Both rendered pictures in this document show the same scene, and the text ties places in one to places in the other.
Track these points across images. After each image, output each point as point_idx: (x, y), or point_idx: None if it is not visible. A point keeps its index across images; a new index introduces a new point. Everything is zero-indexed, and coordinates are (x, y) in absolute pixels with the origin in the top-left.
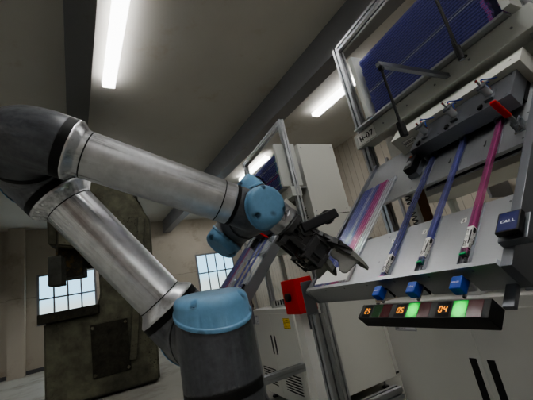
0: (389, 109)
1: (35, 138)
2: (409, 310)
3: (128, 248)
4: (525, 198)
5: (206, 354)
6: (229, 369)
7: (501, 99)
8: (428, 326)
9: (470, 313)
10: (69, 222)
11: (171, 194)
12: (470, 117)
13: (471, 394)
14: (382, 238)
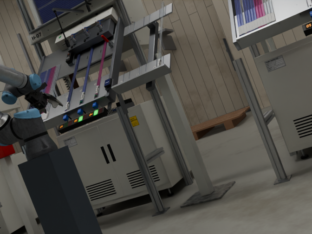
0: (51, 22)
1: None
2: (79, 119)
3: None
4: (112, 74)
5: (35, 123)
6: (42, 126)
7: (105, 32)
8: (86, 123)
9: (99, 112)
10: None
11: (9, 78)
12: (94, 37)
13: (102, 163)
14: (61, 96)
